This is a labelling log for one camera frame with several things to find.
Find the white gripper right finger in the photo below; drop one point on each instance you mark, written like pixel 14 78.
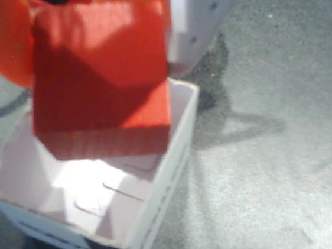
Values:
pixel 201 10

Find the red cube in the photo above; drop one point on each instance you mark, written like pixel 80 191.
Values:
pixel 98 78

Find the white cardboard box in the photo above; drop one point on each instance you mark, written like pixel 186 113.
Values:
pixel 162 205

